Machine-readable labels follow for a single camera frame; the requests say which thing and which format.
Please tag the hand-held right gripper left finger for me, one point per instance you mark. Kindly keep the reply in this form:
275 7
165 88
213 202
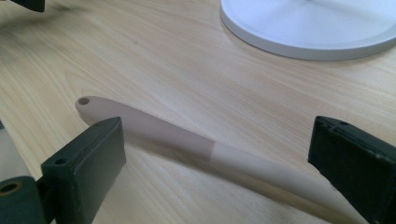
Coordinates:
84 169

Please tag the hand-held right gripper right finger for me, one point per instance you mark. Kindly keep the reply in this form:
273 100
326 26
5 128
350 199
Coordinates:
355 161

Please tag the white round plate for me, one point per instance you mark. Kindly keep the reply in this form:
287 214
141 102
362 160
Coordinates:
311 25

